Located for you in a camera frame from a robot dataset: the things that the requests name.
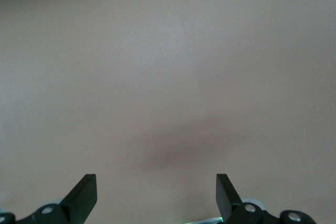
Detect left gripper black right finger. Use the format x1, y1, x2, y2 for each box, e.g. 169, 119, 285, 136
216, 173, 316, 224

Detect brown table cover sheet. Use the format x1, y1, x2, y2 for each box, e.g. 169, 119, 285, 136
0, 0, 336, 224

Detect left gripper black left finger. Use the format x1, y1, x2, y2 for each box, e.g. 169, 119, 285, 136
0, 173, 98, 224

